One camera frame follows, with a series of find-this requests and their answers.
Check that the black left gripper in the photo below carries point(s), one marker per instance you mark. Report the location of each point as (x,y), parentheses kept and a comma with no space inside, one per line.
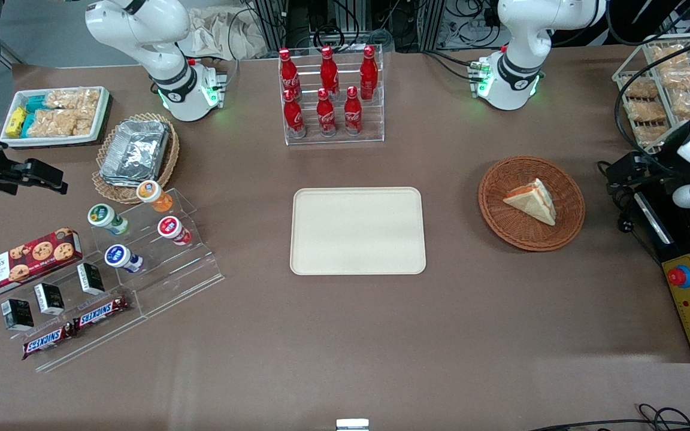
(651,172)

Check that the triangle sandwich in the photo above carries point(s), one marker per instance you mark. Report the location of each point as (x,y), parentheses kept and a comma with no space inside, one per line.
(533,203)

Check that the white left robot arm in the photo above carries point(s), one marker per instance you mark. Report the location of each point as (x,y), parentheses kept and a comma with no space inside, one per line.
(518,36)

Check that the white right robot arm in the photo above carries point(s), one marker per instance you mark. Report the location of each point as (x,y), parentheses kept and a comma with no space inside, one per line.
(141,24)

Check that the white rectangular snack tray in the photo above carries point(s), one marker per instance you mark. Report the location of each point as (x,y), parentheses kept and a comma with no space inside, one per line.
(57,142)

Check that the light tan wicker basket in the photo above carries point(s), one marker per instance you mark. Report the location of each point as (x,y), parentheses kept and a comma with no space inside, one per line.
(108,191)

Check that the brown round wicker basket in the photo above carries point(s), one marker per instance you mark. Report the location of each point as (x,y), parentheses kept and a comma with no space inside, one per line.
(501,227)

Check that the beige rectangular serving tray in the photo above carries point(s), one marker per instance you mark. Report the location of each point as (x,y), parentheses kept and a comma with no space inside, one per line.
(345,233)

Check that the teal snack packet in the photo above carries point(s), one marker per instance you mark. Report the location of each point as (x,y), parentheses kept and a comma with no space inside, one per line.
(28,124)
(36,103)

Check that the yellow snack packet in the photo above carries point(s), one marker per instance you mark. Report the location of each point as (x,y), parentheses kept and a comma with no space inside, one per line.
(15,121)

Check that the green lid yogurt cup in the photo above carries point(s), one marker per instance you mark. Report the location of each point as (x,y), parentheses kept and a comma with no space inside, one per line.
(104,216)

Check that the red Walkers cookie box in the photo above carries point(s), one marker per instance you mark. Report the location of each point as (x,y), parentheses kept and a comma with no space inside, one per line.
(21,263)

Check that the stacked aluminium foil containers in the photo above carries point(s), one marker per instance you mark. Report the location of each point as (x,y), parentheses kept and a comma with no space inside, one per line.
(135,149)

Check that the orange lid yogurt cup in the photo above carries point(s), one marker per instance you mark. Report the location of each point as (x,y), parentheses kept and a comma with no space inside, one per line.
(152,193)

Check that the blue lid yogurt cup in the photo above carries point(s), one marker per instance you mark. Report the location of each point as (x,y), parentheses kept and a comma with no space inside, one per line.
(118,256)

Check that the small black box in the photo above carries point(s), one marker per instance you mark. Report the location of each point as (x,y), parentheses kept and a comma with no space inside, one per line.
(18,314)
(50,298)
(91,278)

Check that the red lid yogurt cup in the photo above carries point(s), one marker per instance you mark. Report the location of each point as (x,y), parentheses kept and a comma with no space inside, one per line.
(171,228)

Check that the Snickers chocolate bar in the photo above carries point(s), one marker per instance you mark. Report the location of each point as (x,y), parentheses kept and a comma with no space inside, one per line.
(99,313)
(45,341)

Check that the clear acrylic tiered stand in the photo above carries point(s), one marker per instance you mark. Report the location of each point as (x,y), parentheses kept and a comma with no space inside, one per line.
(189,275)

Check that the beige cloth bag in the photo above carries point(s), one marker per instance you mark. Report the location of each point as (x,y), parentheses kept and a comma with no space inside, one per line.
(219,33)

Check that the red cola bottle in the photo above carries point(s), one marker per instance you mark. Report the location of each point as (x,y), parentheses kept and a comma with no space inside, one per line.
(293,117)
(325,117)
(329,70)
(288,72)
(369,70)
(353,114)

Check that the clear acrylic bottle rack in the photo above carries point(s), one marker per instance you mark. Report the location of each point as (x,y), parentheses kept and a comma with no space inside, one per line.
(375,129)

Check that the aluminium frame post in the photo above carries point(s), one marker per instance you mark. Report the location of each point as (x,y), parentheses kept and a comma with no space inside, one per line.
(432,24)
(270,24)

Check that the small silver metal bracket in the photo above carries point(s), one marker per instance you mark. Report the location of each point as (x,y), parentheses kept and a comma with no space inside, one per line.
(352,425)

